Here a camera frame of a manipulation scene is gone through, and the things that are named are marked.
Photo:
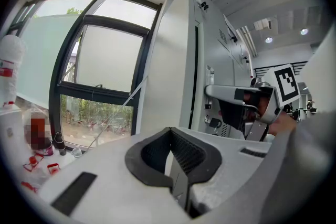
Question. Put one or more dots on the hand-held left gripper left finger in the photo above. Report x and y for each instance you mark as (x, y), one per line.
(105, 173)

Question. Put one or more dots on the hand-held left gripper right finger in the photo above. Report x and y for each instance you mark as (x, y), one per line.
(231, 173)

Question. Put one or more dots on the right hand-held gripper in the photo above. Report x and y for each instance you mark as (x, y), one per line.
(286, 84)

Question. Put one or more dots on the grey metal locker door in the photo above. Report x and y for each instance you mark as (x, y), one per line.
(218, 66)

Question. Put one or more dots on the grey metal locker cabinet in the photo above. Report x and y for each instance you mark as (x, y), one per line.
(178, 60)

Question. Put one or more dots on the person's right forearm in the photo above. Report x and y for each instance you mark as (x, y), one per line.
(283, 124)

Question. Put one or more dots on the person's right hand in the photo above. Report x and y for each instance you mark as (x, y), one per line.
(262, 103)

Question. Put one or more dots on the small black bottle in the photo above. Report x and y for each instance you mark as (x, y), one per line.
(60, 142)

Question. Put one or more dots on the white paper notice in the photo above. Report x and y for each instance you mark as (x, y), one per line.
(229, 29)

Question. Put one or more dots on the cluster of red-capped water jugs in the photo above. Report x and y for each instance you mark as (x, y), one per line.
(39, 168)

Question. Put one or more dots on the round ceiling light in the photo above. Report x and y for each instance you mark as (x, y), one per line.
(304, 31)
(268, 39)

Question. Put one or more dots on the thin white window rod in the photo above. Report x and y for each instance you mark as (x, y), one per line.
(123, 106)

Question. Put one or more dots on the ceiling air conditioner unit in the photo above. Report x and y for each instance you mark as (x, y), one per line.
(262, 24)

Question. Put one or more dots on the black mezzanine railing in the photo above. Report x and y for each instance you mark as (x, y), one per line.
(299, 66)

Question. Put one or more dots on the person's light grey clothing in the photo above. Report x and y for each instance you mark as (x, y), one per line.
(309, 152)

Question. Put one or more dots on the dispenser jug with red label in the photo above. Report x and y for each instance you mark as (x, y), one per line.
(10, 70)

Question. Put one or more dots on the large black window frame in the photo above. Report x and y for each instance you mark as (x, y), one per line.
(92, 93)

